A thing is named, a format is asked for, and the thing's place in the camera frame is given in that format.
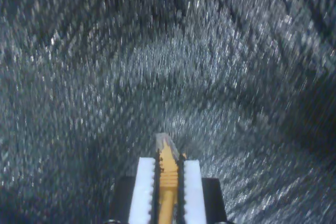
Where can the black bubble wrap mat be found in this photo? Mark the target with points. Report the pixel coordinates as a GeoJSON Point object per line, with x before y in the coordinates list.
{"type": "Point", "coordinates": [157, 51]}

